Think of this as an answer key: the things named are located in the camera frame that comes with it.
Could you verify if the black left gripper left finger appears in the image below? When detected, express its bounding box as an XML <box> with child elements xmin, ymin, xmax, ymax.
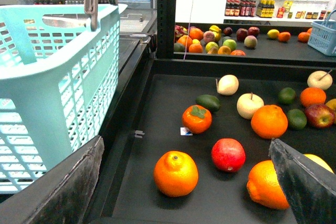
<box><xmin>1</xmin><ymin>136</ymin><xmax>104</xmax><ymax>223</ymax></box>

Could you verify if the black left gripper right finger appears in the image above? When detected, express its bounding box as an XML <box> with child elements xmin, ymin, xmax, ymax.
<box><xmin>269</xmin><ymin>138</ymin><xmax>335</xmax><ymax>223</ymax></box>

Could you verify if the yellow lemon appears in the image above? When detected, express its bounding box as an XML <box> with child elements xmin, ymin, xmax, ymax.
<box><xmin>304</xmin><ymin>154</ymin><xmax>334</xmax><ymax>173</ymax></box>

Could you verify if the teal plastic shopping basket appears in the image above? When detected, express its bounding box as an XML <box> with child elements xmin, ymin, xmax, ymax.
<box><xmin>1</xmin><ymin>4</ymin><xmax>126</xmax><ymax>194</ymax></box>

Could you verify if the bumpy orange near finger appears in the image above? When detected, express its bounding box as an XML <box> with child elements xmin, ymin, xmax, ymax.
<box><xmin>246</xmin><ymin>160</ymin><xmax>289</xmax><ymax>210</ymax></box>

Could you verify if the red apple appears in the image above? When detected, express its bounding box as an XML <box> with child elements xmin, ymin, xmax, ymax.
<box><xmin>304</xmin><ymin>103</ymin><xmax>335</xmax><ymax>129</ymax></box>

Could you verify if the large round orange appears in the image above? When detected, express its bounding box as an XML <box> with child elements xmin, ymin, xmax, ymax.
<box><xmin>251</xmin><ymin>104</ymin><xmax>288</xmax><ymax>140</ymax></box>

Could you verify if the red pomegranate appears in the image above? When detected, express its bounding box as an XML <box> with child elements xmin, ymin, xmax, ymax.
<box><xmin>211</xmin><ymin>138</ymin><xmax>246</xmax><ymax>173</ymax></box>

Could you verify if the small orange tangerine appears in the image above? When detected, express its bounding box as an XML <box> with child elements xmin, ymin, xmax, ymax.
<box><xmin>300</xmin><ymin>87</ymin><xmax>327</xmax><ymax>107</ymax></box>

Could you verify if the green lime upper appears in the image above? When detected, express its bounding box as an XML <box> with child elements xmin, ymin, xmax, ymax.
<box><xmin>278</xmin><ymin>87</ymin><xmax>296</xmax><ymax>105</ymax></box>

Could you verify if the white apple with stem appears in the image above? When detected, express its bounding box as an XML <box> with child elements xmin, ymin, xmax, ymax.
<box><xmin>236</xmin><ymin>93</ymin><xmax>264</xmax><ymax>120</ymax></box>

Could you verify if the large bumpy orange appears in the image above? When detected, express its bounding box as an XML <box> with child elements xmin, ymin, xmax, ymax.
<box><xmin>153</xmin><ymin>151</ymin><xmax>198</xmax><ymax>197</ymax></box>

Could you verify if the dark green avocado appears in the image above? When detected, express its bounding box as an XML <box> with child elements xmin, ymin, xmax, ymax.
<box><xmin>195</xmin><ymin>94</ymin><xmax>221</xmax><ymax>113</ymax></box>

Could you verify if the white pear left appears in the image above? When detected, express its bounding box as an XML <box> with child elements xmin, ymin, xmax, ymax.
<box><xmin>216</xmin><ymin>74</ymin><xmax>239</xmax><ymax>95</ymax></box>

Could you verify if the orange persimmon with leaf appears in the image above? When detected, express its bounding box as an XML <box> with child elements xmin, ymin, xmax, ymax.
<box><xmin>182</xmin><ymin>104</ymin><xmax>212</xmax><ymax>134</ymax></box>

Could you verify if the small blue basket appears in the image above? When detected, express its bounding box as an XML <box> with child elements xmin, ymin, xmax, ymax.
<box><xmin>308</xmin><ymin>9</ymin><xmax>336</xmax><ymax>57</ymax></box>

